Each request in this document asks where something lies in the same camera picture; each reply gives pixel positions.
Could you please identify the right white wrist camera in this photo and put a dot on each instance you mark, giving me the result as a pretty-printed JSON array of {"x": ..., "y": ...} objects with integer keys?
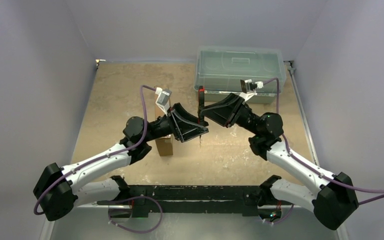
[{"x": 249, "y": 88}]

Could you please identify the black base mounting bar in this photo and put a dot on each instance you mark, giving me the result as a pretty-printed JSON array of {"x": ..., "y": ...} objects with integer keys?
[{"x": 247, "y": 200}]

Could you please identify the red utility knife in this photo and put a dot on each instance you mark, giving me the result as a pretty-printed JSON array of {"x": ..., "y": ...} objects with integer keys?
[{"x": 201, "y": 104}]

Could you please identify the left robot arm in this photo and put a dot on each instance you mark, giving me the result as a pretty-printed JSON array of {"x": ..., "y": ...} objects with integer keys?
[{"x": 102, "y": 162}]

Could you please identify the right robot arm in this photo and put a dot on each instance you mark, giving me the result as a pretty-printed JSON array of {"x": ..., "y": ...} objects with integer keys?
[{"x": 297, "y": 159}]

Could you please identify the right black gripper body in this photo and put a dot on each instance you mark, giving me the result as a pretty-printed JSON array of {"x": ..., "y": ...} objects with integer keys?
[{"x": 234, "y": 110}]

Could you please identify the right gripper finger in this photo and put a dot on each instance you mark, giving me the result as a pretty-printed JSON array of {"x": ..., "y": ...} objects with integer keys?
[
  {"x": 222, "y": 120},
  {"x": 224, "y": 107}
]

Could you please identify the brown cardboard express box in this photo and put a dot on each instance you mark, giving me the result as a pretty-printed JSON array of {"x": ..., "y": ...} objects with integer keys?
[{"x": 164, "y": 144}]

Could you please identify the clear plastic storage bin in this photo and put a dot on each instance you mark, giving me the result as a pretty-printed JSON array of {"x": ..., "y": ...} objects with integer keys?
[{"x": 219, "y": 70}]

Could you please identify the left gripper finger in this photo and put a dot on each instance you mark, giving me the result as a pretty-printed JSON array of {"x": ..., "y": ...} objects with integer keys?
[
  {"x": 181, "y": 112},
  {"x": 187, "y": 130}
]

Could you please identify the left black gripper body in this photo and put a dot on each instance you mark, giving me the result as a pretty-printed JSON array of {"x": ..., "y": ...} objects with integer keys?
[{"x": 162, "y": 127}]

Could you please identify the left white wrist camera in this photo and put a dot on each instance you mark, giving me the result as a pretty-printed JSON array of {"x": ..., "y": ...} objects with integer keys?
[{"x": 163, "y": 99}]

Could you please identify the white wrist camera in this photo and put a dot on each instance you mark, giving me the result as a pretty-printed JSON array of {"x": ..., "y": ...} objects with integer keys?
[
  {"x": 249, "y": 88},
  {"x": 163, "y": 99}
]

